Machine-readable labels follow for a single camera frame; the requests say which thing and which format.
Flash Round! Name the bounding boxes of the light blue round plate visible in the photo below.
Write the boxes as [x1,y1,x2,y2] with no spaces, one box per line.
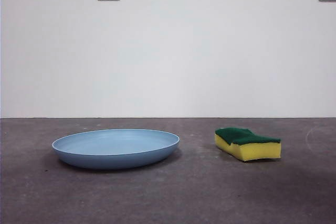
[51,129,181,170]

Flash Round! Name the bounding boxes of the yellow sponge with green pad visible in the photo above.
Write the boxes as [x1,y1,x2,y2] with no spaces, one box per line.
[214,127,282,163]

